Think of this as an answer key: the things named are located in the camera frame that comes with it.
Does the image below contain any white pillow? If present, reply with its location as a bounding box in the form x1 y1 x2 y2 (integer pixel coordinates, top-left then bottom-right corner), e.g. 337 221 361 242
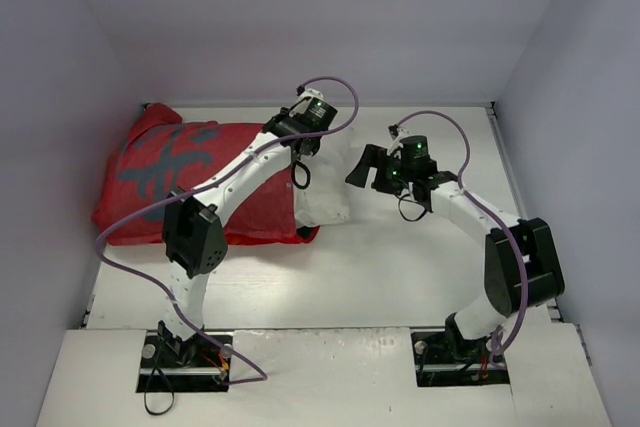
294 127 354 228

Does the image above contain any red navy pillowcase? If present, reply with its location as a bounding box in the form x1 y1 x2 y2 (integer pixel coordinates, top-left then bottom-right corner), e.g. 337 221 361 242
91 103 318 246

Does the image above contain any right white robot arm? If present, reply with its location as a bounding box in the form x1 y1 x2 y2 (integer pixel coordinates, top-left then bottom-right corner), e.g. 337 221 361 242
345 135 565 359

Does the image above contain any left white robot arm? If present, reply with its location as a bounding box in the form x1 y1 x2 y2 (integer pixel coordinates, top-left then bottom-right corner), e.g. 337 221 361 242
158 89 337 367

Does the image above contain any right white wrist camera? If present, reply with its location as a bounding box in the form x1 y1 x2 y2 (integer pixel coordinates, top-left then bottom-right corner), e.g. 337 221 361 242
387 124 410 155

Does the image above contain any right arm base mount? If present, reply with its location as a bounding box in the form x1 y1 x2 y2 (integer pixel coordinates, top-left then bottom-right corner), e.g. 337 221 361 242
410 329 510 388

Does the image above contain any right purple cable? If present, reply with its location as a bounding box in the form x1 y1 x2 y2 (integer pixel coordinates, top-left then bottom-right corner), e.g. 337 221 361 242
397 110 530 361

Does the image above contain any purple cable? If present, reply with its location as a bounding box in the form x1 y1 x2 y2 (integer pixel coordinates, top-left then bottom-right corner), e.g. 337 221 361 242
397 110 530 361
94 76 360 386

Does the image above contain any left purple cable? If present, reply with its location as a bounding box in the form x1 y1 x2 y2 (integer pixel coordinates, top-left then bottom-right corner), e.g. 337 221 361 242
94 76 360 386

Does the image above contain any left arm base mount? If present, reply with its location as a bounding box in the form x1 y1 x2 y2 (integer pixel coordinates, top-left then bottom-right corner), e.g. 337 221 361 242
136 332 231 393

